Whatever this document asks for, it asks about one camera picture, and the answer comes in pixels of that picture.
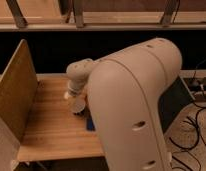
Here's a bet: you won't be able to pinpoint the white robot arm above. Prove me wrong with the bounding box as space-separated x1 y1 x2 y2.
66 38 182 171

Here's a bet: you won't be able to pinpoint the blue cloth square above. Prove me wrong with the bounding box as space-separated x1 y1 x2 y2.
86 117 95 131

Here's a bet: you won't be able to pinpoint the left wooden side panel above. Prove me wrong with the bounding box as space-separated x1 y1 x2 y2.
0 39 38 171

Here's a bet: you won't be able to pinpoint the right dark side panel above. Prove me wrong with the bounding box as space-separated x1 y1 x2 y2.
158 77 194 132

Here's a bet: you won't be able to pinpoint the wooden shelf frame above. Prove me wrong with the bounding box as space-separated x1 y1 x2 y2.
0 0 206 31

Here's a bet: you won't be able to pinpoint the black floor cables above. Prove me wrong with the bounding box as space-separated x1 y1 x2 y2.
167 54 206 171

